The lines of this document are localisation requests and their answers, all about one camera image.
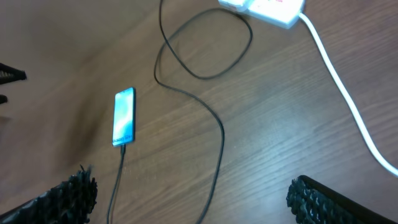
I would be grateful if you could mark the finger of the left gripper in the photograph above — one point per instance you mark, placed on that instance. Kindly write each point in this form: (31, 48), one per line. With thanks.
(10, 74)
(3, 99)

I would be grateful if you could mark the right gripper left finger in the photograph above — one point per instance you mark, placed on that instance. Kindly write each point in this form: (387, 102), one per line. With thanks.
(72, 201)

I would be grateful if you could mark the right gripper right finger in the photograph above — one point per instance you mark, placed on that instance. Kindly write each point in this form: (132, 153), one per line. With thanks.
(313, 202)

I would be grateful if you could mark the Samsung Galaxy smartphone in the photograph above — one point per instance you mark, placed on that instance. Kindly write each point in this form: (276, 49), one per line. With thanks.
(124, 117)

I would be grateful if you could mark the white power strip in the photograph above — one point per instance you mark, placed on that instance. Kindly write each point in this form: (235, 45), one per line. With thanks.
(281, 13)

